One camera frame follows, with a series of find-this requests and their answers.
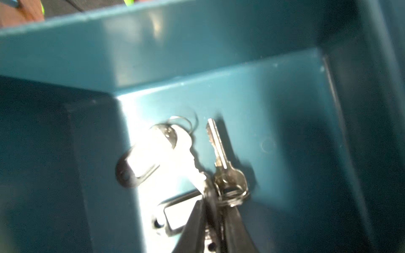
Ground teal drawer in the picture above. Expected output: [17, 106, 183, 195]
[1, 1, 405, 253]

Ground black green work glove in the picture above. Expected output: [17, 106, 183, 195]
[40, 0, 135, 19]

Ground keys with black tag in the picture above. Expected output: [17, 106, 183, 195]
[115, 116, 195, 188]

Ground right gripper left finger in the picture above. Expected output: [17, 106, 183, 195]
[172, 200, 207, 253]

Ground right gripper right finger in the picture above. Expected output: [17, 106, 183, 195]
[223, 206, 258, 253]

